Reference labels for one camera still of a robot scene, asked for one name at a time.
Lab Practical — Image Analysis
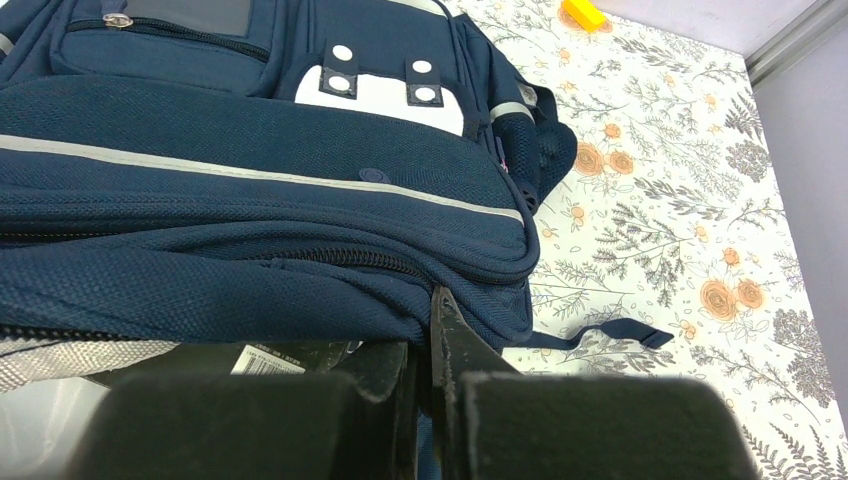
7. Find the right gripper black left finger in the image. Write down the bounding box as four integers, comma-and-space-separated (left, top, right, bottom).
66, 342, 418, 479

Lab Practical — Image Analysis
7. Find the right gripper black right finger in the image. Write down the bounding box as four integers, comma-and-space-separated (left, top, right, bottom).
430, 286, 756, 479

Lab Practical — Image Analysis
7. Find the navy blue student backpack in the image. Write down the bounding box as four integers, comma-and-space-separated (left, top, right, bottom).
0, 0, 676, 395

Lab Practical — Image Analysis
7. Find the yellow block far right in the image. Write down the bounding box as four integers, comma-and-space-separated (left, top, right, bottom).
562, 0, 607, 33

